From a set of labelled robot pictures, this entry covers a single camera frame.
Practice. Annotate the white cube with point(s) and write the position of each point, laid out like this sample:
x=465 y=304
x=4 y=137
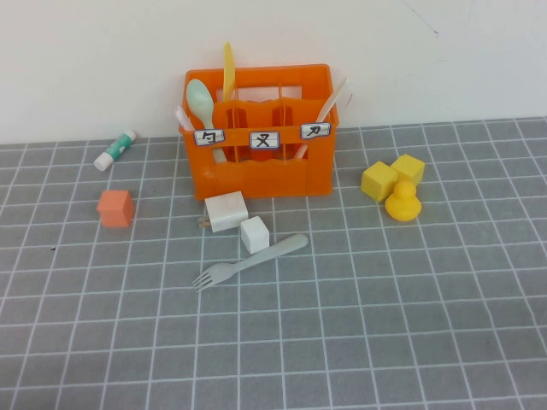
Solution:
x=255 y=237

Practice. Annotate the yellow plastic knife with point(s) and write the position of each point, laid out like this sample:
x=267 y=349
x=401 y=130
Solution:
x=228 y=72

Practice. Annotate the white plastic utensil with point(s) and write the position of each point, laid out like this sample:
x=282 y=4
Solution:
x=183 y=117

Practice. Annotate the grey plastic fork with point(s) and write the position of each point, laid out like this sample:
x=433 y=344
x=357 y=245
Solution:
x=265 y=256

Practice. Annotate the white charger plug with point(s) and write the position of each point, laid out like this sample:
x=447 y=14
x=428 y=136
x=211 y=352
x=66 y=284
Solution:
x=226 y=213

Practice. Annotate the white plastic knife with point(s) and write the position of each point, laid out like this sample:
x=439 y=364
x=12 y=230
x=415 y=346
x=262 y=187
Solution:
x=331 y=104

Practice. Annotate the grey grid mat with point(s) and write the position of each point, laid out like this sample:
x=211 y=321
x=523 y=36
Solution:
x=85 y=341

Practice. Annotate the yellow cube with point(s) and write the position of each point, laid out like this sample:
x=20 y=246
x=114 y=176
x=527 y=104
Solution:
x=378 y=181
x=410 y=168

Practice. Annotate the white green glue stick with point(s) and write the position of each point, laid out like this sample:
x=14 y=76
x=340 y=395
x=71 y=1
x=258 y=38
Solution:
x=114 y=149

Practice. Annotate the yellow rubber duck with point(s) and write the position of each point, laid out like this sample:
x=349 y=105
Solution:
x=404 y=207

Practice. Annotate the white label spoon character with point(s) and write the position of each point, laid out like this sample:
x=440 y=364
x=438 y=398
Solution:
x=209 y=138

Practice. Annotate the pale green plastic spoon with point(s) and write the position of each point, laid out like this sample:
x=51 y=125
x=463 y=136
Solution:
x=200 y=100

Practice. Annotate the white label knife character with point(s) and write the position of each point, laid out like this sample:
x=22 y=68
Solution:
x=316 y=130

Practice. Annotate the orange plastic cutlery holder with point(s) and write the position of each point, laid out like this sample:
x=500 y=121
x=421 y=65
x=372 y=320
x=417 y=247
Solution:
x=256 y=179

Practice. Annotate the orange block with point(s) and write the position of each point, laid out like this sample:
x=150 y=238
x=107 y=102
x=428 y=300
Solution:
x=115 y=211

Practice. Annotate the white label fork character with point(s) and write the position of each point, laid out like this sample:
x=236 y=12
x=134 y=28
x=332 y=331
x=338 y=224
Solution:
x=265 y=140

